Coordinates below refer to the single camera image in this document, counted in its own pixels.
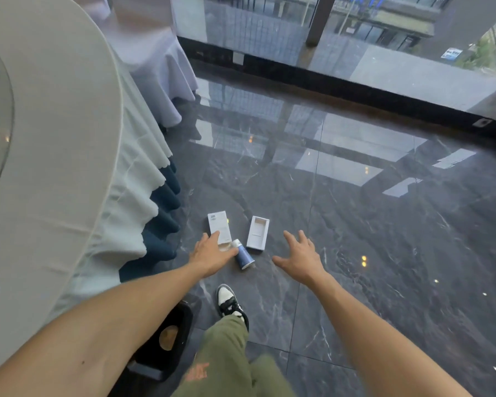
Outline person's left hand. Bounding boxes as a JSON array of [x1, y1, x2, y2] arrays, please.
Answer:
[[188, 230, 239, 280]]

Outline person's right hand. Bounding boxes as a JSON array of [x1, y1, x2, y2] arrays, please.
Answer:
[[271, 230, 328, 286]]

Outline person's left forearm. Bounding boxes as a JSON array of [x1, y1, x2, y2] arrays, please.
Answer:
[[0, 262, 208, 397]]

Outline person's right forearm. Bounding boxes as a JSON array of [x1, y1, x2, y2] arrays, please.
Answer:
[[309, 272, 477, 397]]

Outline blue cylindrical device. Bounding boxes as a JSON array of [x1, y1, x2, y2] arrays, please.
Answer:
[[230, 239, 256, 272]]

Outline white box lid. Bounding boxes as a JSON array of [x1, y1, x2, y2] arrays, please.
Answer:
[[207, 211, 233, 247]]

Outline white open box tray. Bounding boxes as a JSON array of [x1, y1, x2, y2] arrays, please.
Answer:
[[246, 216, 270, 254]]

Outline black and white sneaker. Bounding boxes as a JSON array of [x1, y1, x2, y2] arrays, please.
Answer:
[[215, 284, 250, 332]]

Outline dark blue table skirt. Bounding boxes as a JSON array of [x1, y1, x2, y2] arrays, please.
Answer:
[[119, 158, 182, 283]]

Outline person's green trouser leg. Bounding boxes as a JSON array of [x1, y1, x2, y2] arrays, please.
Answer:
[[170, 315, 295, 397]]

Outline black stool with wooden seat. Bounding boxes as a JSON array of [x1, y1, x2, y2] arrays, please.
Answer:
[[122, 299, 193, 383]]

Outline white round tablecloth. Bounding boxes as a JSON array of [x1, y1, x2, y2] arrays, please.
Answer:
[[0, 0, 174, 380]]

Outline large glass window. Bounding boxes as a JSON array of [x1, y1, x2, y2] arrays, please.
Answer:
[[170, 0, 496, 113]]

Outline dark window pillar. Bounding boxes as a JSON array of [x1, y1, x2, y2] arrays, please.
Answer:
[[305, 0, 338, 48]]

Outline white draped side table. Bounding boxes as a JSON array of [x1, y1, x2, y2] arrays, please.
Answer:
[[68, 0, 199, 128]]

